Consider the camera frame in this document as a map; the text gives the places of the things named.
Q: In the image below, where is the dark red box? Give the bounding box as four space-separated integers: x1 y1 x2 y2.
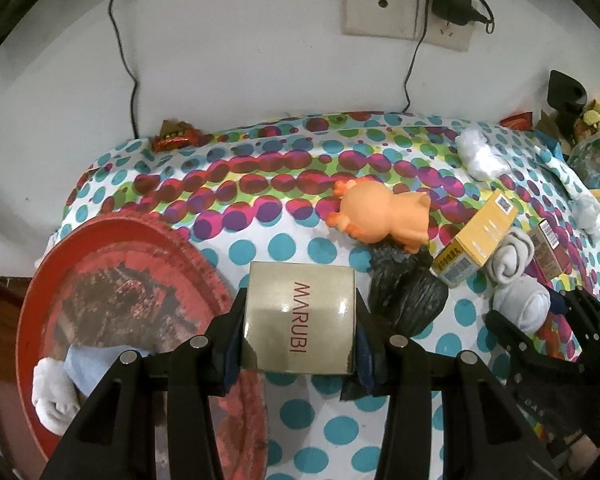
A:
530 219 578 283

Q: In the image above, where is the black cable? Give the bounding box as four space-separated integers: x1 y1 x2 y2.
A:
108 0 140 139
402 0 433 112

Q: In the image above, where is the clear bag with green mesh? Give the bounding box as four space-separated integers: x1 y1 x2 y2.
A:
567 132 600 196

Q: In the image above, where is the orange toy pig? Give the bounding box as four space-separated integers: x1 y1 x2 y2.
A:
328 178 432 253

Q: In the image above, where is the light blue cloth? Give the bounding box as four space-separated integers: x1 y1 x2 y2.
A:
64 345 151 401

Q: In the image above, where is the white wall outlet plate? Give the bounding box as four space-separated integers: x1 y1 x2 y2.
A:
341 0 428 38

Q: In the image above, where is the round red tray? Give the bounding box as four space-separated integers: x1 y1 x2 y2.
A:
16 212 268 480

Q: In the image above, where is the white sock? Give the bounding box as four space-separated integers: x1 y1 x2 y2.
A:
32 357 81 436

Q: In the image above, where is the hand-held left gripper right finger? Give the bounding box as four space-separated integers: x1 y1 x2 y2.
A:
354 287 561 480

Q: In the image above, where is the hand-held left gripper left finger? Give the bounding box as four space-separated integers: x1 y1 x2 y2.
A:
40 287 249 480

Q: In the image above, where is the cardboard box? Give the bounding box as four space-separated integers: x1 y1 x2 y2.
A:
535 110 563 147

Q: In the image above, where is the black plastic bag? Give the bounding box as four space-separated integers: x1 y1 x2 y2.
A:
367 244 450 337

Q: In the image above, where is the brown wooden furniture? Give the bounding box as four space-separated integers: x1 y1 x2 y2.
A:
0 267 31 376

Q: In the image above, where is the black desk clamp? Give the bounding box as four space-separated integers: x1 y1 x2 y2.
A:
547 70 588 146

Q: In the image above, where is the white plastic bag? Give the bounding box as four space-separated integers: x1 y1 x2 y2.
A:
455 127 503 180

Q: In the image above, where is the brown red snack wrapper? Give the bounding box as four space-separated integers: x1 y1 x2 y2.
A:
152 120 202 152

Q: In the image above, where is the polka dot tablecloth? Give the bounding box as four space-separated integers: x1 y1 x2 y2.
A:
45 111 600 480

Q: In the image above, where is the red snack packet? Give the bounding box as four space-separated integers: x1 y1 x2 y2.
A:
500 112 533 131

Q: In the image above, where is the grey rolled sock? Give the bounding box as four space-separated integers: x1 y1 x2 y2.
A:
485 227 536 286
492 280 552 335

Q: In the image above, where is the clear crumpled plastic bag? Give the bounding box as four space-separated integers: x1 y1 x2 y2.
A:
572 192 600 238

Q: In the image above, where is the white wall power socket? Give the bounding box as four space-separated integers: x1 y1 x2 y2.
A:
424 10 476 52

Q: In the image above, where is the yellow box white label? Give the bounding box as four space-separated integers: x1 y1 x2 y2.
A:
431 191 520 288

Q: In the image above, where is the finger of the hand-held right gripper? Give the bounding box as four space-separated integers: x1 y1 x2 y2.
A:
560 289 600 361
484 310 581 376

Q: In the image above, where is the black plug with short cable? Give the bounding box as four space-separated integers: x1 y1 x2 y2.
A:
467 0 496 35

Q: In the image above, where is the gold MARUBI box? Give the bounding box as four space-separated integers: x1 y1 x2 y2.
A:
243 261 358 376

